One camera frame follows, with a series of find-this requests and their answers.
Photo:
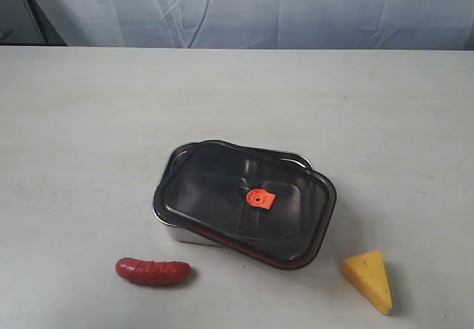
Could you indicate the red toy sausage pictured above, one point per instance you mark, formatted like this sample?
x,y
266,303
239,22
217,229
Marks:
x,y
152,273

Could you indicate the white wrinkled backdrop curtain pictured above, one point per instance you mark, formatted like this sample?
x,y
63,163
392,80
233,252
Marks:
x,y
241,24

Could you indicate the dark transparent lunch box lid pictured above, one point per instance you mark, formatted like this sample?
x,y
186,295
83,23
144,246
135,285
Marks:
x,y
270,210

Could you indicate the yellow toy cheese wedge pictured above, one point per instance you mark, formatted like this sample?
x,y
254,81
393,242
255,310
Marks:
x,y
367,273

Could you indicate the steel two-compartment lunch box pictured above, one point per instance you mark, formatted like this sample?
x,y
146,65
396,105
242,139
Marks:
x,y
180,234

